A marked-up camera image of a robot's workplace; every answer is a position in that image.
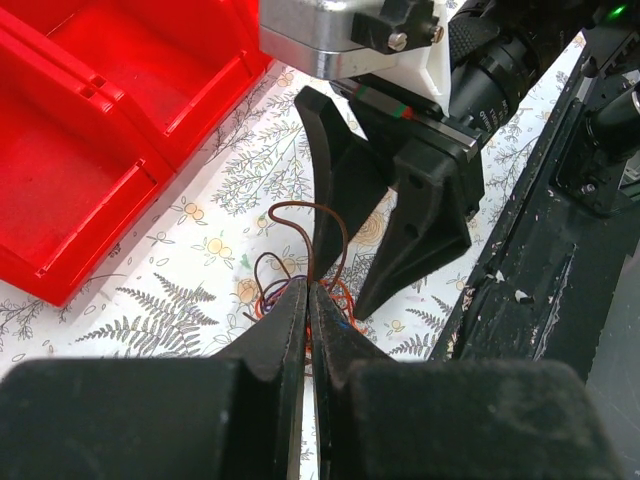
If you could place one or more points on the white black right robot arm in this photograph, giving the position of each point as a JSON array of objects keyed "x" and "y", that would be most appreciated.
[{"x": 500, "y": 49}]

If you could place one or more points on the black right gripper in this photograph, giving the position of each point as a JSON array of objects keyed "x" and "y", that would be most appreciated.
[{"x": 351, "y": 175}]

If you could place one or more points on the red three-compartment plastic tray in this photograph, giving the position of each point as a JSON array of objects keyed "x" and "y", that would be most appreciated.
[{"x": 102, "y": 104}]

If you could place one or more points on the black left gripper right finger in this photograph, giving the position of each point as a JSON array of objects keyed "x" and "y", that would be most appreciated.
[{"x": 379, "y": 418}]

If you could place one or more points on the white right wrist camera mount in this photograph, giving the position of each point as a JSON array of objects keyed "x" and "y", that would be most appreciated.
[{"x": 403, "y": 42}]

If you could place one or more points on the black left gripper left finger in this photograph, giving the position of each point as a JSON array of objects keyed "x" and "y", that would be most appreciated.
[{"x": 234, "y": 415}]

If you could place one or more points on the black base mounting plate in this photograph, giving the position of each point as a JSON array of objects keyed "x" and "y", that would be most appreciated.
[{"x": 544, "y": 283}]

